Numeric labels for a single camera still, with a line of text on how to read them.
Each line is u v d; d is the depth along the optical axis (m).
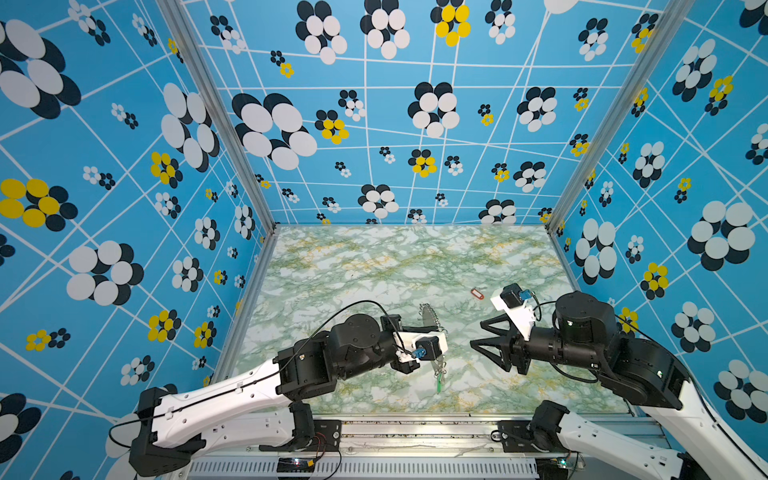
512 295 0.48
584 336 0.44
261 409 0.43
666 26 0.70
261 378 0.43
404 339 0.46
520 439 0.72
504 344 0.49
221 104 0.85
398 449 0.72
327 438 0.73
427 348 0.44
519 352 0.48
